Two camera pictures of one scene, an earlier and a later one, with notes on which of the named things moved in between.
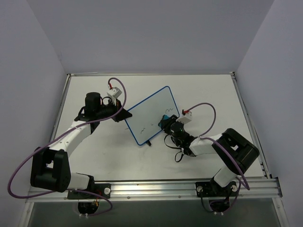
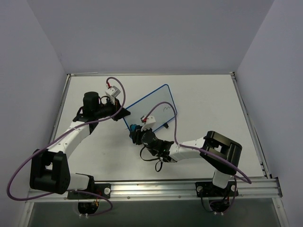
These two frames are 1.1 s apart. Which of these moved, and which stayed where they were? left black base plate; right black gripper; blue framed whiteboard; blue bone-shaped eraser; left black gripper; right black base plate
Moved: blue bone-shaped eraser; right black gripper
Stayed: left black gripper; blue framed whiteboard; left black base plate; right black base plate
